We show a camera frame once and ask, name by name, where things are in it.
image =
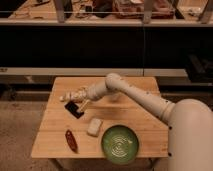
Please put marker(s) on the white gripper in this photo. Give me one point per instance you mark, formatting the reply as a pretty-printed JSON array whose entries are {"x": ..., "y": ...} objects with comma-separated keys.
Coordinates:
[{"x": 76, "y": 96}]

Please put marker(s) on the red chili pepper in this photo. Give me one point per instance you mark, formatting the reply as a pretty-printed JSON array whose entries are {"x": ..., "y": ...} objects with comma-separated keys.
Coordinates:
[{"x": 71, "y": 141}]

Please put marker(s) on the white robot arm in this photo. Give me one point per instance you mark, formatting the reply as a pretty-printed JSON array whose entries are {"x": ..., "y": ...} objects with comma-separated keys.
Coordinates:
[{"x": 190, "y": 121}]

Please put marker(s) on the black square object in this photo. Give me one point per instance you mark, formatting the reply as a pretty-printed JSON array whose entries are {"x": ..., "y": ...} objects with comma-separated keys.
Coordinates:
[{"x": 73, "y": 109}]

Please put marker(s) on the white sponge block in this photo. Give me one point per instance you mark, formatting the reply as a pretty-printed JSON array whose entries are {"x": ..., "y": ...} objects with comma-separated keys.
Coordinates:
[{"x": 94, "y": 127}]

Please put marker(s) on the long grey shelf bench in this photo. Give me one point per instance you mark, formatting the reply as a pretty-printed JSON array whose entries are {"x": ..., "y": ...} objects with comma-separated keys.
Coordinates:
[{"x": 11, "y": 71}]

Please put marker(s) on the small wooden table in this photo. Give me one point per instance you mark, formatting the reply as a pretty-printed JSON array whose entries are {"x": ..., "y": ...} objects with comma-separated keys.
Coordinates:
[{"x": 50, "y": 142}]

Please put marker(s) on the green ceramic bowl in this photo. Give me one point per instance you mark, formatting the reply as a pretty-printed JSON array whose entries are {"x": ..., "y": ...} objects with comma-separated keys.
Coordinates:
[{"x": 120, "y": 144}]

